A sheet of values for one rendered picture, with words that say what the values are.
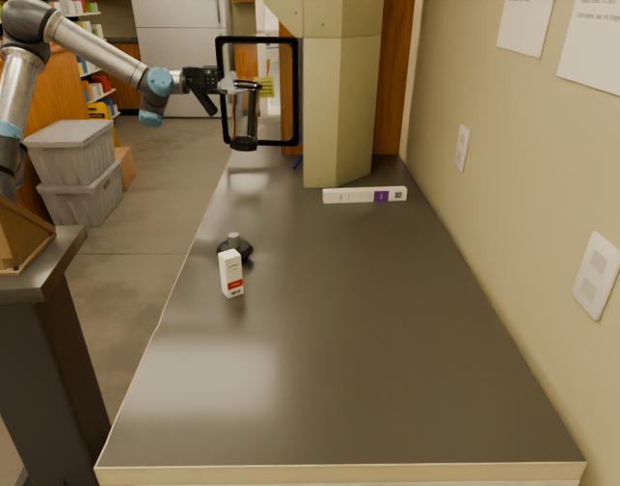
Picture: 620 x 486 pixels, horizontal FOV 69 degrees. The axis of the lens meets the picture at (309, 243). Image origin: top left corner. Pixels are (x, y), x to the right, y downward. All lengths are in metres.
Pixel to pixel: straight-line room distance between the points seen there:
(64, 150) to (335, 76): 2.38
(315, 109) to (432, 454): 1.07
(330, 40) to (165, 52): 5.25
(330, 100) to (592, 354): 1.02
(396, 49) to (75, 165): 2.40
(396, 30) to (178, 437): 1.54
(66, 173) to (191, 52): 3.36
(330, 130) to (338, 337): 0.79
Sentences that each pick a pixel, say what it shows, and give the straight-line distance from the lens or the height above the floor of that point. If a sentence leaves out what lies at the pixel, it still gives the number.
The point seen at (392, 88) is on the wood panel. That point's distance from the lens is 1.87.
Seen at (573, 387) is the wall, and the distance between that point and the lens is 0.87.
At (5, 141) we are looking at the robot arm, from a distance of 1.34.
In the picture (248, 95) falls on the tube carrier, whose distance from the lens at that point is 1.58.
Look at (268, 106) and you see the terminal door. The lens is 1.80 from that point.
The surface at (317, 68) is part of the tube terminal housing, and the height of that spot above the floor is 1.32.
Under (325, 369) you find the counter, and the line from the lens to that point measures 0.83.
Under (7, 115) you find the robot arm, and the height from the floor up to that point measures 1.23.
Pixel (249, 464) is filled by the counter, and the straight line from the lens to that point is 0.71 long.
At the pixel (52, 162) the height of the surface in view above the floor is 0.50.
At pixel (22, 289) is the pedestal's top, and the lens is 1.20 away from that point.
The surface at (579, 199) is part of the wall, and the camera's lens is 0.83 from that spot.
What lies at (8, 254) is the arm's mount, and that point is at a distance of 1.24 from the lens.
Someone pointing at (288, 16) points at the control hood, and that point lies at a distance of 1.44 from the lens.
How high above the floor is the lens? 1.52
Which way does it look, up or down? 29 degrees down
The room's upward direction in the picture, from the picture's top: straight up
